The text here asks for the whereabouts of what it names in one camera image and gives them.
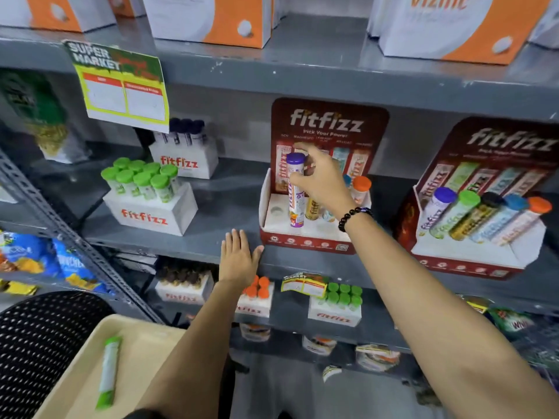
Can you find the white cardboard tube holder box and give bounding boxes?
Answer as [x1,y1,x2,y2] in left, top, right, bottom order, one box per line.
[307,296,363,328]
[235,281,276,319]
[148,136,219,180]
[102,182,199,237]
[155,270,215,306]

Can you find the green white tablet tube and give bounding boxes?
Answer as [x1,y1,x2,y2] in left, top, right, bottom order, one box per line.
[95,335,123,411]

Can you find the orange cap tablet tube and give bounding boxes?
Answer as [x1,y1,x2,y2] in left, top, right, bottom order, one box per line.
[492,196,553,247]
[351,175,373,206]

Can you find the black bead bracelet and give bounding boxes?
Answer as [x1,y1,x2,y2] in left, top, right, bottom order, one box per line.
[338,207,374,233]

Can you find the green yellow shelf price sign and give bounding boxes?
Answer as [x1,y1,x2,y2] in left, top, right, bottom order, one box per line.
[64,39,170,134]

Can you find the cluster of brown cap tubes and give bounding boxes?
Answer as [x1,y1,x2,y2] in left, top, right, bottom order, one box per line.
[156,265,206,289]

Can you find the person's right hand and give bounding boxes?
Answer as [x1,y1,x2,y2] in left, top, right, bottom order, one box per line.
[289,143,356,220]

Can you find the beige plastic tray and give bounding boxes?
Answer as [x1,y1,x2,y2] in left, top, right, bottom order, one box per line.
[32,313,189,419]

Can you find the person's left hand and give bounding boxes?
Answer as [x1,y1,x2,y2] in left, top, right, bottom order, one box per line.
[218,229,265,284]

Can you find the green food bag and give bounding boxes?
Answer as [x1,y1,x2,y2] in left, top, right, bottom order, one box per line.
[0,69,91,165]

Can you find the cluster of green cap tubes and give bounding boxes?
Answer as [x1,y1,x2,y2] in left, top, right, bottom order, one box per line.
[322,282,364,311]
[100,157,181,204]

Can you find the blue snack packet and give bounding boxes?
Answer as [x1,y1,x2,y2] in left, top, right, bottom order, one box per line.
[0,230,63,276]
[52,237,112,294]

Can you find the grey metal shelf rack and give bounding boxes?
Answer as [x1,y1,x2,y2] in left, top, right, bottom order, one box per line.
[0,13,559,380]

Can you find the green drink powder packet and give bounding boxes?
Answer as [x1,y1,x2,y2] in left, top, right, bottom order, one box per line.
[488,307,537,335]

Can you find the person's left forearm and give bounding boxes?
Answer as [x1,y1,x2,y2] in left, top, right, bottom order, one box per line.
[133,278,259,419]

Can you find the yellow snack packet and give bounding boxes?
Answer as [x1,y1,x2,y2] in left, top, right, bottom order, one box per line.
[0,278,39,297]

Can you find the cluster of orange cap tubes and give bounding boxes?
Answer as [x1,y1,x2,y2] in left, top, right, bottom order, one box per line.
[243,275,271,300]

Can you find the black cap tablet tube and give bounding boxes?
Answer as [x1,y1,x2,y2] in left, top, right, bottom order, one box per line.
[449,192,506,242]

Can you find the green cap tablet tube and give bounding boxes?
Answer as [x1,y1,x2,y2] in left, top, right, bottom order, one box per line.
[430,190,481,240]

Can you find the red cardboard display box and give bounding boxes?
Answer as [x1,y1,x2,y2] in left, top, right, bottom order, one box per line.
[259,97,390,256]
[394,116,559,281]

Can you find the purple cap tablet tube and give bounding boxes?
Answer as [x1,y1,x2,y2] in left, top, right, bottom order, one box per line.
[417,186,458,239]
[286,152,307,228]

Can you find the person's right forearm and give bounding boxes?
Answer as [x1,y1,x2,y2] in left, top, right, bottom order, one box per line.
[343,211,559,419]

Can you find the orange and white carton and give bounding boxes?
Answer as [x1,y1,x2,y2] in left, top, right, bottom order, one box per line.
[107,0,147,19]
[0,0,117,33]
[528,0,559,50]
[141,0,275,49]
[367,0,554,66]

